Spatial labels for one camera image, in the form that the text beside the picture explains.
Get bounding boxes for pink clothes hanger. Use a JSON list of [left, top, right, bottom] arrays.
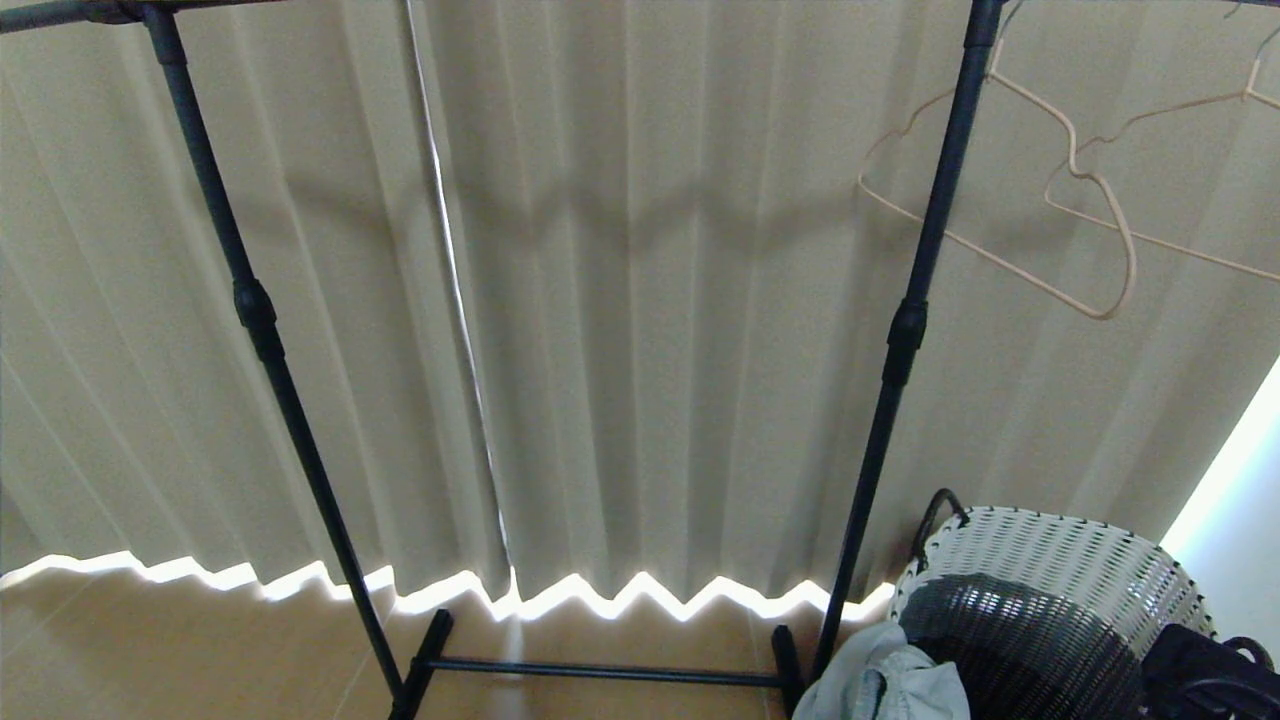
[[1044, 0, 1280, 285], [857, 0, 1140, 322]]

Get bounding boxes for black clothes rack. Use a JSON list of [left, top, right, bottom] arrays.
[[0, 0, 1007, 720]]

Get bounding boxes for white laundry basket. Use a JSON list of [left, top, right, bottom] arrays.
[[888, 488, 1277, 720]]

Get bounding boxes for pale grey shorts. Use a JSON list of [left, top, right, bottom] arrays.
[[792, 620, 971, 720]]

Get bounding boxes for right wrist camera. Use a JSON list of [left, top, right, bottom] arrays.
[[1140, 622, 1265, 720]]

